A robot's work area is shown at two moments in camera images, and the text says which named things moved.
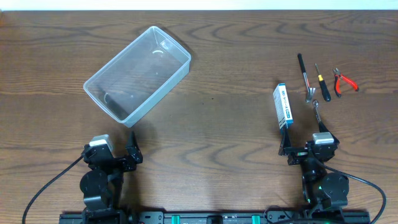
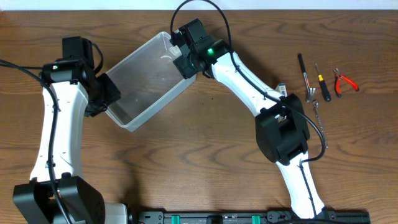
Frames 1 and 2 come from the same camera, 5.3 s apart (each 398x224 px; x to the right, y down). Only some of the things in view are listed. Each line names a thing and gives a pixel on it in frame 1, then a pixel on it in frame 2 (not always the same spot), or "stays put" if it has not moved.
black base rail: (216, 218) stays put
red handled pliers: (337, 76) stays put
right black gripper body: (298, 155) → (186, 64)
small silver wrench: (315, 104) stays put
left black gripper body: (126, 165) → (104, 92)
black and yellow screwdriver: (324, 89) stays put
